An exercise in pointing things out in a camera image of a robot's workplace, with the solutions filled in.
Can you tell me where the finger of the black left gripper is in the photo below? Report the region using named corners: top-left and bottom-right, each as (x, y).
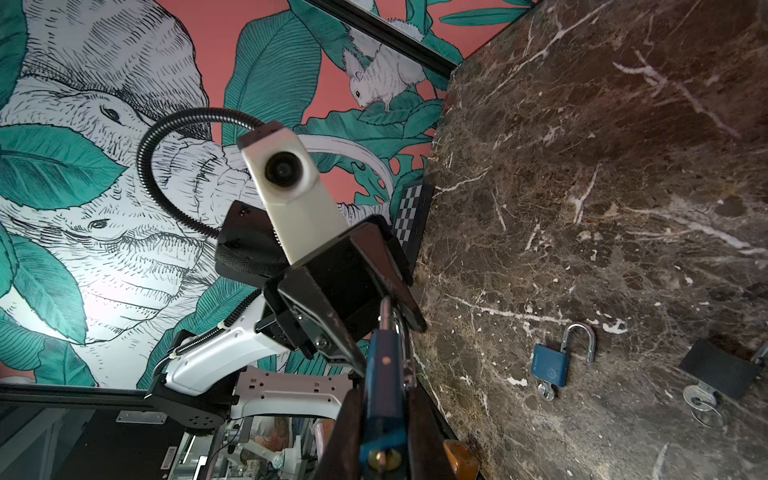
top-left (278, 267), bottom-right (366, 377)
top-left (350, 223), bottom-right (427, 333)

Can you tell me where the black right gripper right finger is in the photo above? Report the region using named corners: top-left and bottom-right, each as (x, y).
top-left (407, 387), bottom-right (456, 480)

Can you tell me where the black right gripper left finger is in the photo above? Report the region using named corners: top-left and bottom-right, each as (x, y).
top-left (313, 387), bottom-right (364, 480)

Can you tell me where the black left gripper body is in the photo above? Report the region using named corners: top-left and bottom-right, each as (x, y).
top-left (262, 214), bottom-right (395, 354)

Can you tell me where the blue padlock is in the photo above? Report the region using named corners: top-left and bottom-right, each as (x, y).
top-left (531, 322), bottom-right (597, 387)
top-left (359, 296), bottom-right (417, 479)

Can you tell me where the silver key with ring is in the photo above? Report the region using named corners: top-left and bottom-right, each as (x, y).
top-left (682, 383), bottom-right (727, 429)

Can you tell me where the black padlock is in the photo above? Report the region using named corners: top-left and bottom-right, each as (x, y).
top-left (679, 339), bottom-right (767, 400)

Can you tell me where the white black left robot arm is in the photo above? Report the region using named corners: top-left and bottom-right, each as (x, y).
top-left (148, 201), bottom-right (426, 433)

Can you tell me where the black white checkerboard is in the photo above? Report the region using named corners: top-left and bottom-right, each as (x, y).
top-left (391, 179), bottom-right (434, 273)

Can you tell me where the orange rectangular device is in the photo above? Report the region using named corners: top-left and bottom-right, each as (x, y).
top-left (443, 439), bottom-right (480, 480)

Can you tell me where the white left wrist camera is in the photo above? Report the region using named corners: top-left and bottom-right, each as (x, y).
top-left (237, 122), bottom-right (348, 264)

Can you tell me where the black corner frame post left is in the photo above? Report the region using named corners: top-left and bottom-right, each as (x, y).
top-left (307, 0), bottom-right (461, 79)

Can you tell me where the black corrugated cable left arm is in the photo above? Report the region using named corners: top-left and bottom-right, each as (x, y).
top-left (135, 107), bottom-right (265, 355)

